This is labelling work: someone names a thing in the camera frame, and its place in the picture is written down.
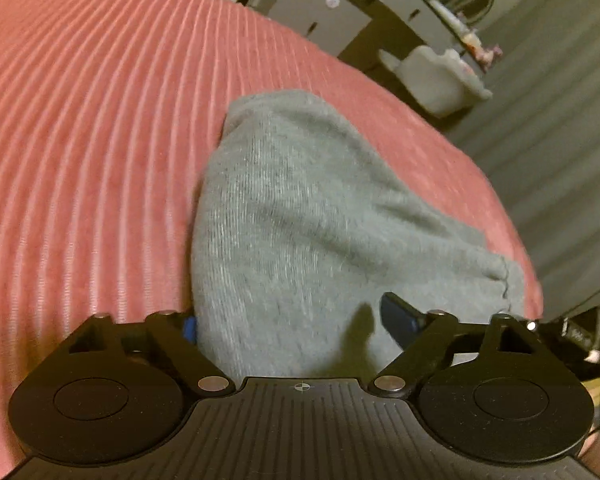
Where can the pink ornament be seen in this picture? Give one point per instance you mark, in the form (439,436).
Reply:
(482,52)

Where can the grey pants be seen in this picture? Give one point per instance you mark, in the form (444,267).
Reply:
(300,230)

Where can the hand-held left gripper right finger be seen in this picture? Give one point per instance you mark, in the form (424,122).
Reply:
(399,322)

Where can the grey dresser cabinet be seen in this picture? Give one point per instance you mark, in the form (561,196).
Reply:
(330,25)

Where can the grey curtain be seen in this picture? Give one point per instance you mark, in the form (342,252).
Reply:
(545,160)

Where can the pink ribbed blanket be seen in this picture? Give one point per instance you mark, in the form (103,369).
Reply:
(90,150)

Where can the light grey plush chair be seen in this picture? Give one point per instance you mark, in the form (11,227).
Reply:
(437,80)

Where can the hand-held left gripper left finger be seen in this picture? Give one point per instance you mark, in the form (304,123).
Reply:
(190,329)

